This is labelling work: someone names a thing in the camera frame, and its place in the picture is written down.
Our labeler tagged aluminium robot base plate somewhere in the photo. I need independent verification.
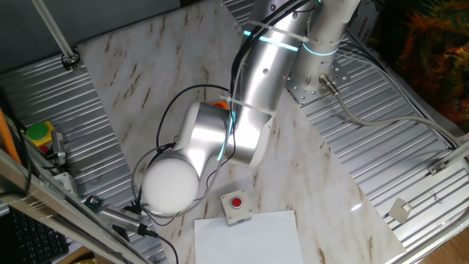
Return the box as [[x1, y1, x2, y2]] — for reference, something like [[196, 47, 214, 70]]
[[285, 54, 351, 107]]

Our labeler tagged colourful patterned cloth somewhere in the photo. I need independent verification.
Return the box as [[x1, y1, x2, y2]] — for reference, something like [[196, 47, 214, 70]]
[[369, 0, 469, 124]]

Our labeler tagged yellow box green button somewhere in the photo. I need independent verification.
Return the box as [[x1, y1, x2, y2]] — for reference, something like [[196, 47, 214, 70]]
[[26, 120, 56, 147]]

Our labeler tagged black camera cable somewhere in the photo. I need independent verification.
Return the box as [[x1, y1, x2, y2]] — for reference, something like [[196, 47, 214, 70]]
[[144, 229, 180, 264]]

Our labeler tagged black cable bundle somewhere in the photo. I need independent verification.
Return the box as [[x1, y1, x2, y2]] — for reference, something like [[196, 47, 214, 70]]
[[229, 0, 312, 95]]

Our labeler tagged orange pole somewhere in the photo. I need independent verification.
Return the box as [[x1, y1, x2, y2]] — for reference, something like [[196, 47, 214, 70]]
[[0, 108, 22, 164]]

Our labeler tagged small grey plate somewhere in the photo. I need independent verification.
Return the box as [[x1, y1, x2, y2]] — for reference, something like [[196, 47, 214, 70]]
[[388, 197, 414, 224]]

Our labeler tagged black keyboard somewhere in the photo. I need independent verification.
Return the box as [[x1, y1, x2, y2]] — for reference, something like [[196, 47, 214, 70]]
[[0, 207, 70, 264]]

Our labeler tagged white paper sheet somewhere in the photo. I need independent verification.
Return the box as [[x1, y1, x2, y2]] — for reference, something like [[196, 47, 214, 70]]
[[193, 209, 305, 264]]

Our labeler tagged metal corner bracket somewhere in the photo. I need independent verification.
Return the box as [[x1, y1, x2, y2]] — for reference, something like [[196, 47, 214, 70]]
[[427, 160, 448, 176]]

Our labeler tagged silver metal cylinder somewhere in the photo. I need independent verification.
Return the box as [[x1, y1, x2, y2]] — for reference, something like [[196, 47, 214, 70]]
[[51, 130, 67, 166]]

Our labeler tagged grey cable metal connector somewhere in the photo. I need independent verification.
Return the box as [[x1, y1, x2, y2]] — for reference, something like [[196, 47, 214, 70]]
[[317, 73, 463, 147]]

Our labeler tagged marble pattern table mat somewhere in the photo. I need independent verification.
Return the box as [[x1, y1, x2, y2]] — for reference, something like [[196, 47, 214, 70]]
[[76, 0, 407, 264]]

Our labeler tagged aluminium frame bar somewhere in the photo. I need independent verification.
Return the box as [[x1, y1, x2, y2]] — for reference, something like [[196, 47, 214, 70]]
[[439, 133, 469, 166], [0, 148, 147, 264]]

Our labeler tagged aluminium frame post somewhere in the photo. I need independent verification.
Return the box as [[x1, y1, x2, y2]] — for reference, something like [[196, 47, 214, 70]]
[[31, 0, 81, 71]]

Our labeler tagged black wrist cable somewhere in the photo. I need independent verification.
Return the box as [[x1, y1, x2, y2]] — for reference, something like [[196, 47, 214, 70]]
[[130, 84, 235, 227]]

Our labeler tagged white cable bundle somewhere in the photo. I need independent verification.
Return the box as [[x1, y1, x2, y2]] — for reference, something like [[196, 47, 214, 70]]
[[336, 40, 459, 147]]

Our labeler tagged silver finned camera device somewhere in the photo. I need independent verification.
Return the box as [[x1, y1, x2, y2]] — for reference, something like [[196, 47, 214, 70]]
[[97, 204, 149, 236]]

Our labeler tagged white printed box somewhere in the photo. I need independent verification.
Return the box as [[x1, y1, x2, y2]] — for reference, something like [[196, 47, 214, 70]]
[[346, 1, 382, 41]]

